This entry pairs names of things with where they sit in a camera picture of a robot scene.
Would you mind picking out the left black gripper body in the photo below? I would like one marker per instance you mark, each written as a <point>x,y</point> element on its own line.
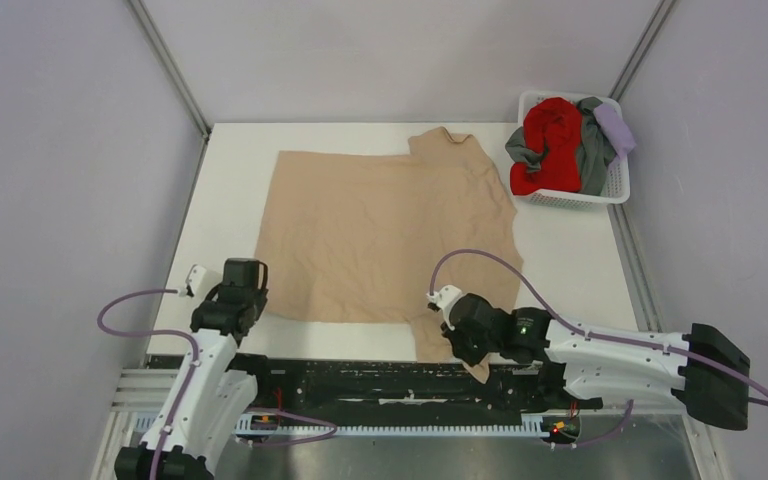
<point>259,302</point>

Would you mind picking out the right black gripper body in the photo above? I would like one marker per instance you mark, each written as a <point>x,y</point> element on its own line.
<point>472,352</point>

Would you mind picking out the beige t shirt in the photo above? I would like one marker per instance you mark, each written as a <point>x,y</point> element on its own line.
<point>362,239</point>

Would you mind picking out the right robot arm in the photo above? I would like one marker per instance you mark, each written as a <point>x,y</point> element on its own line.
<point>700,370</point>

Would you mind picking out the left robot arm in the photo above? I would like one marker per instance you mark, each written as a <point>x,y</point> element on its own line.
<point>207,396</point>

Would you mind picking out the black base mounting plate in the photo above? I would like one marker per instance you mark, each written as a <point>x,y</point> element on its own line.
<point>356,393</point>

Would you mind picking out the white plastic laundry basket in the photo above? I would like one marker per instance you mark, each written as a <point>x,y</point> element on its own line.
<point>616,189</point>

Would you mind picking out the grey t shirt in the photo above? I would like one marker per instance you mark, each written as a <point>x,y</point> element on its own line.
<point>595,153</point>

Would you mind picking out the red t shirt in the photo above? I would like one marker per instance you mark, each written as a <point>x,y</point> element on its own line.
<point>544,149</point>

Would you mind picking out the lilac t shirt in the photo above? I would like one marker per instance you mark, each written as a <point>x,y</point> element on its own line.
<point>615,130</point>

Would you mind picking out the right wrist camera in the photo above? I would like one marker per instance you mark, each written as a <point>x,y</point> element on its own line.
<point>443,301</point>

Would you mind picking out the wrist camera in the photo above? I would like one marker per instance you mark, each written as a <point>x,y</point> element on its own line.
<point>197,282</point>
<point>443,301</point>

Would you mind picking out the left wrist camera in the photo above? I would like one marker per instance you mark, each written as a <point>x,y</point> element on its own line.
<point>197,282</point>

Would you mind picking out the white slotted cable duct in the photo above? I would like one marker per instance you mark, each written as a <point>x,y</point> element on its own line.
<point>531,426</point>

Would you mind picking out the aluminium frame rail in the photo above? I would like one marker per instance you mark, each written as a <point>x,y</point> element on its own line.
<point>148,389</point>

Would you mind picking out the left corner wall profile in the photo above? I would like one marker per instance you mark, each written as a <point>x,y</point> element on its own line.
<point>168,64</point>

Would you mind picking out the corner wall profile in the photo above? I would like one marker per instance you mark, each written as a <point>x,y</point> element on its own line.
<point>168,64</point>
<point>645,42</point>

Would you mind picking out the right corner wall profile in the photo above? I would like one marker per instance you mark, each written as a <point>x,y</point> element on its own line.
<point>645,42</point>

